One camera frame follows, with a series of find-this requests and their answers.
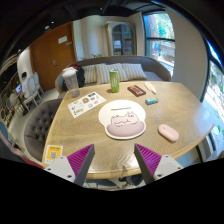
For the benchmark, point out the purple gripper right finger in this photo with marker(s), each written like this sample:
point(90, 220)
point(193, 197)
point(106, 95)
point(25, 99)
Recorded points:
point(153, 165)

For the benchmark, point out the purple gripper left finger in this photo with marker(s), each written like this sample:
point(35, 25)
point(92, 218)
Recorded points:
point(73, 168)

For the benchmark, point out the pink computer mouse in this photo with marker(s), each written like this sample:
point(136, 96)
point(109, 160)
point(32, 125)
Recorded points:
point(168, 132)

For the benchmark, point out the cat mouse pad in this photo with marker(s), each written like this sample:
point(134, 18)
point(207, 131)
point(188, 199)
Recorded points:
point(123, 119)

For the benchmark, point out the yellow QR code sticker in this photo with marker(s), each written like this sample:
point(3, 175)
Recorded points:
point(52, 153)

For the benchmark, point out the grey tufted chair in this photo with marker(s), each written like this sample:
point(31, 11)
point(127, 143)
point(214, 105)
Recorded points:
point(38, 126)

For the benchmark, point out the white sticker sheet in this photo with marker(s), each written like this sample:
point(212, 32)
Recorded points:
point(86, 103)

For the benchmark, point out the teal small case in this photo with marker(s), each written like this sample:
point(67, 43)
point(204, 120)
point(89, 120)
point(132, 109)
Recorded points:
point(151, 101)

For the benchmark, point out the cream white remote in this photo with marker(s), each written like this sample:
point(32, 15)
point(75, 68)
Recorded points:
point(150, 87)

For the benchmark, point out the clear plastic tumbler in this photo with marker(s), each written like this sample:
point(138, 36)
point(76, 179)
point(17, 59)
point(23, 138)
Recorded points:
point(69, 75)

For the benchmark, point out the black backpack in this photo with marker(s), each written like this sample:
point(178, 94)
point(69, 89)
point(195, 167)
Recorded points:
point(80, 75)

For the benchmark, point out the striped cushion left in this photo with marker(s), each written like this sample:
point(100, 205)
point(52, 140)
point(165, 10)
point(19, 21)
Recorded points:
point(90, 74)

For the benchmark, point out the grey sofa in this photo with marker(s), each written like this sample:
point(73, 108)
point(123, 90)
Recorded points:
point(96, 70)

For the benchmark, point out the striped cushion right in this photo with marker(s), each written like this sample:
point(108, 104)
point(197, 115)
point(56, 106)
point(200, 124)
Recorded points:
point(133, 71)

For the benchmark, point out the green drink can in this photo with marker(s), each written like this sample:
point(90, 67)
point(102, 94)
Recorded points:
point(114, 80)

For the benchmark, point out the person in white shirt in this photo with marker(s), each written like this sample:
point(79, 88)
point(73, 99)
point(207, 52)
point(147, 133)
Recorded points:
point(24, 85)

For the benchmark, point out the wooden door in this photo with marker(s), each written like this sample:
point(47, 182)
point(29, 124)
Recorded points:
point(51, 53)

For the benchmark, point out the arched wooden cabinet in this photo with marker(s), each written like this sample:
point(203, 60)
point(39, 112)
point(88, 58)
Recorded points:
point(121, 38)

